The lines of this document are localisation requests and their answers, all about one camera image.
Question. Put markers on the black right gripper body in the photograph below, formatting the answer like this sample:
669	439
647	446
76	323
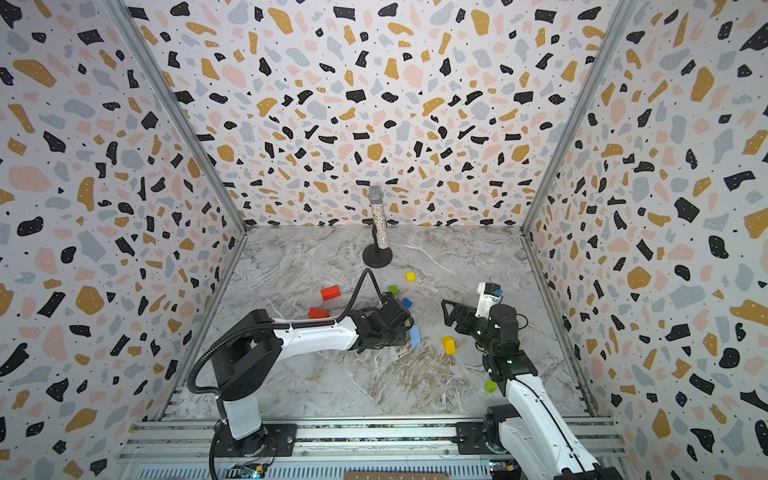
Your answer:
466	318

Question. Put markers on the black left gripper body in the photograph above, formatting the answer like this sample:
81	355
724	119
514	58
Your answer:
397	338

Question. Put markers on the light blue long wood block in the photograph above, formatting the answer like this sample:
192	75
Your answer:
414	335

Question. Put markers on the red rectangular wood block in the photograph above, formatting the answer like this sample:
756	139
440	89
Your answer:
330	293

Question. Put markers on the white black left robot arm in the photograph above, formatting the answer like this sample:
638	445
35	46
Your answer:
243	358

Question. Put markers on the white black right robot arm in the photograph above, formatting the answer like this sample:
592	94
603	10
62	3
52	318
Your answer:
528	426

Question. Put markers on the yellow rectangular wood block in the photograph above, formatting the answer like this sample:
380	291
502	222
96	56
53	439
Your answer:
449	345

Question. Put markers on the lime green wood cylinder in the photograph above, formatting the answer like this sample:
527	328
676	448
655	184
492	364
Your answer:
490	386

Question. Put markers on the black round microphone stand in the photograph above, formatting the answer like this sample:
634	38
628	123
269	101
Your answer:
378	254

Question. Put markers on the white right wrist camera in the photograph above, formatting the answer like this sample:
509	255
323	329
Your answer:
490	294

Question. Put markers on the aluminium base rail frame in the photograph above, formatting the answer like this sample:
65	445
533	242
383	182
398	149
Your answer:
322	448

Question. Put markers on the right corner aluminium post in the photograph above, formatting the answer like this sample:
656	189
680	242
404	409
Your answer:
616	26

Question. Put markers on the corner aluminium post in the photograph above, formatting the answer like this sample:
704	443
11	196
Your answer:
616	26
119	14

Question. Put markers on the left corner aluminium post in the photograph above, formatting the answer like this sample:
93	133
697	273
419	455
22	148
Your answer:
119	14

